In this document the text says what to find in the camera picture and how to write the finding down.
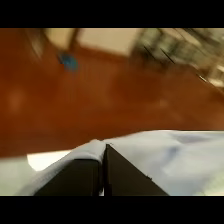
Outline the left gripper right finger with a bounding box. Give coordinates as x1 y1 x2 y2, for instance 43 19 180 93
103 143 170 197

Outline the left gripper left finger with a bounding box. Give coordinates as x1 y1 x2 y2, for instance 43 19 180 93
33 158 102 197

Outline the light blue shirt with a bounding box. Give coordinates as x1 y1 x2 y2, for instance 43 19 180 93
15 129 224 197

